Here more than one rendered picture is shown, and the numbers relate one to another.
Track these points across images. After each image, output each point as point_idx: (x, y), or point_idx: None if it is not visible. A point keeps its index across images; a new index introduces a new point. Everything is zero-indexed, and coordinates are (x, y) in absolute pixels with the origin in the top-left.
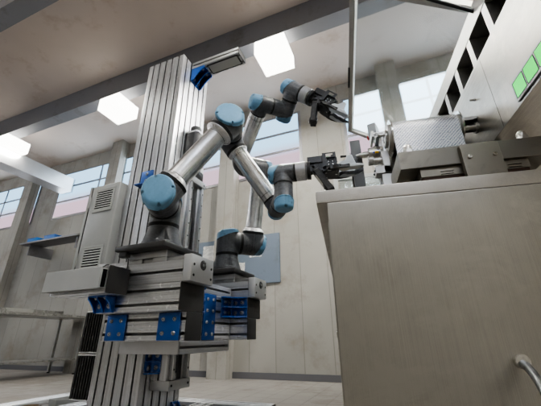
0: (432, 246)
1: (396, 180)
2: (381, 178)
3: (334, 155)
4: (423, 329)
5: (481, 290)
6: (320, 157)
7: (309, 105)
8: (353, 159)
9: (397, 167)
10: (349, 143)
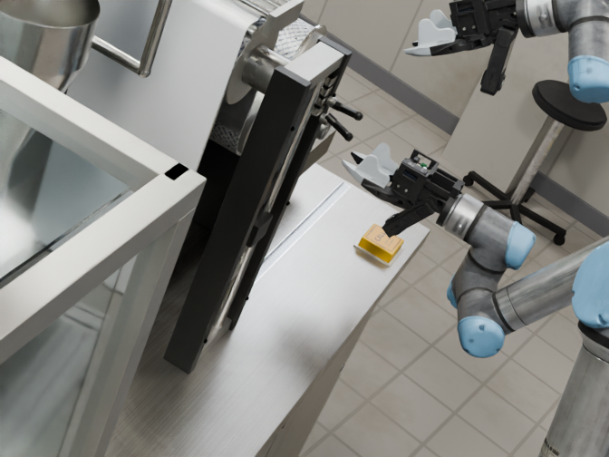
0: None
1: (312, 164)
2: (204, 134)
3: (412, 156)
4: None
5: None
6: (439, 171)
7: (524, 34)
8: (375, 151)
9: (324, 147)
10: (348, 60)
